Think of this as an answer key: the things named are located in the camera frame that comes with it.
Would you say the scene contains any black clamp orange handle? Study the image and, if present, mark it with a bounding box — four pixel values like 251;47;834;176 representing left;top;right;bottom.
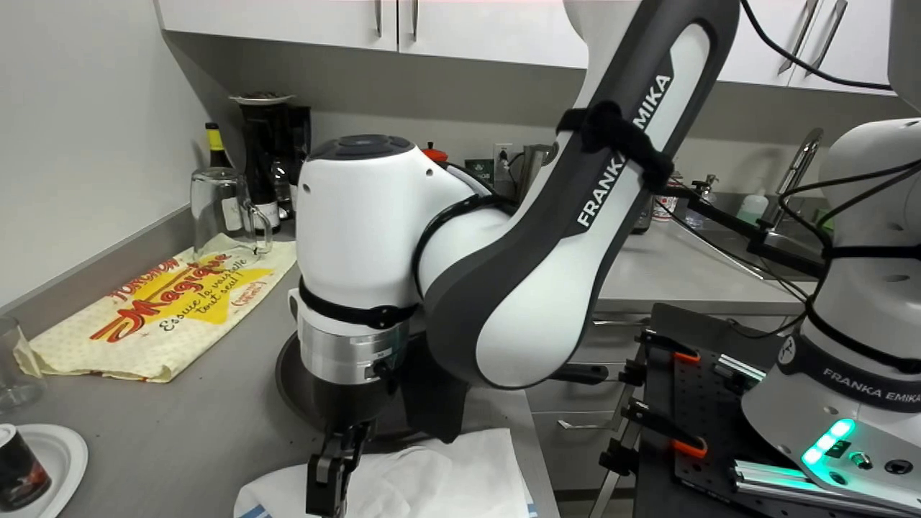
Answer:
599;401;714;477
631;326;711;375

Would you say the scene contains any large clear drinking glass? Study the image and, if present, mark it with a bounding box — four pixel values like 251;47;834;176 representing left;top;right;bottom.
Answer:
186;165;274;258

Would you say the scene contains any dark printed mug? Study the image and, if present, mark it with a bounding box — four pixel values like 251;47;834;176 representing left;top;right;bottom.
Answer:
0;425;55;514

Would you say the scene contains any white cloth towel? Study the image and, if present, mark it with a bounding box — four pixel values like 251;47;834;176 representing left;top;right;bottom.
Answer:
340;425;536;518

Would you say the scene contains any black frying pan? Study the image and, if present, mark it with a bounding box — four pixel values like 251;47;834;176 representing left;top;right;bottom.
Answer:
269;327;613;455

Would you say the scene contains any under-counter cabinet front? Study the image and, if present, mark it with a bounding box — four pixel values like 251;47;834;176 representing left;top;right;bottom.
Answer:
521;296;667;500

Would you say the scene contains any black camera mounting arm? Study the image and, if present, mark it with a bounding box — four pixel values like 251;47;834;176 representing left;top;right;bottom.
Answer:
659;176;841;283

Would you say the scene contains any yellow printed tea towel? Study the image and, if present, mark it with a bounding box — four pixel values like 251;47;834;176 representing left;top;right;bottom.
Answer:
7;232;301;389

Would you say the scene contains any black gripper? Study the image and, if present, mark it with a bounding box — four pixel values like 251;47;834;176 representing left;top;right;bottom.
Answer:
304;376;410;518

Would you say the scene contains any white towel blue stripe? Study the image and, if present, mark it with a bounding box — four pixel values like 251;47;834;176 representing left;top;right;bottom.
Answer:
229;457;541;518

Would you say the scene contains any metal sink faucet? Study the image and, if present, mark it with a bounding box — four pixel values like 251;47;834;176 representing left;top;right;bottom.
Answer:
766;126;826;229

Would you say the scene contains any dish soap bottle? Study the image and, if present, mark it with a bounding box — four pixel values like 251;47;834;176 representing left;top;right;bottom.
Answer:
737;191;770;228

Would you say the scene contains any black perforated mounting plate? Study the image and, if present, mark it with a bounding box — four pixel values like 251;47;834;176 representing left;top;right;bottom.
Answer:
636;303;799;504

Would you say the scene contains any grey metal stand leg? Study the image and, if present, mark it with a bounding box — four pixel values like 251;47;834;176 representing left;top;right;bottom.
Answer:
587;411;648;518

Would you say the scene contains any black coffee maker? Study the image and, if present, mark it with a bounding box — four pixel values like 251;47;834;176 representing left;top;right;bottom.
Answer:
226;93;313;229

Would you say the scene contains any small clear glass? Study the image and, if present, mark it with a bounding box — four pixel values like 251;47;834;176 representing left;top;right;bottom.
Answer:
0;320;46;414

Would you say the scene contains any white wall cabinet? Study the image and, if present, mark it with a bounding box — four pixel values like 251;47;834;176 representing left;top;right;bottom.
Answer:
153;0;921;100

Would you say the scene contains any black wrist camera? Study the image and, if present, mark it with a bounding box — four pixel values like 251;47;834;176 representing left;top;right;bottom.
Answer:
397;326;474;445

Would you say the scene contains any white plate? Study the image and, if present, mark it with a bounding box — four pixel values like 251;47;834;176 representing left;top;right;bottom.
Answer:
0;424;88;518

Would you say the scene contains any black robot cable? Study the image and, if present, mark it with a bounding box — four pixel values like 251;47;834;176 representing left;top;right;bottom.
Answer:
737;0;901;96

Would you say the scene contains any wine bottle yellow foil neck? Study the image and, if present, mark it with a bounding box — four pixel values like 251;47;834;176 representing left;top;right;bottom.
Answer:
197;122;246;240

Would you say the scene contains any small dark tea box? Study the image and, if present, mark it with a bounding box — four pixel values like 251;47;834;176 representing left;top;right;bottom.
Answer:
464;155;501;191

